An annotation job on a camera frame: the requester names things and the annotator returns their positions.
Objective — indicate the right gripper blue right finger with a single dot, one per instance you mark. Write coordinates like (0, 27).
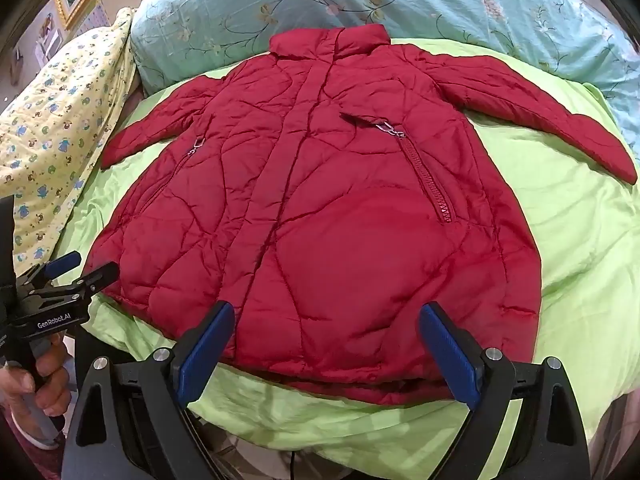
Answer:
(548, 441)

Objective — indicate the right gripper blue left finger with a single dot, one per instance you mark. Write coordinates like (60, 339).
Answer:
(132, 421)

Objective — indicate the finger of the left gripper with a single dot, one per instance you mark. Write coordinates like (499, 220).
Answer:
(61, 265)
(84, 288)

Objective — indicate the red quilted puffer jacket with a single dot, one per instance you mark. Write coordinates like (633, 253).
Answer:
(328, 190)

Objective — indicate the pink sleeved left forearm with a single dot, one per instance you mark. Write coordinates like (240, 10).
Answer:
(46, 457)

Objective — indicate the person's left hand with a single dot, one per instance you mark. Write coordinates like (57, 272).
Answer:
(53, 397)

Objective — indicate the yellow cartoon print blanket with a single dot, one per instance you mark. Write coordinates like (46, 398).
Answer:
(54, 132)

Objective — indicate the teal floral quilt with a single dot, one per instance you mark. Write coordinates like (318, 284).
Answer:
(177, 39)

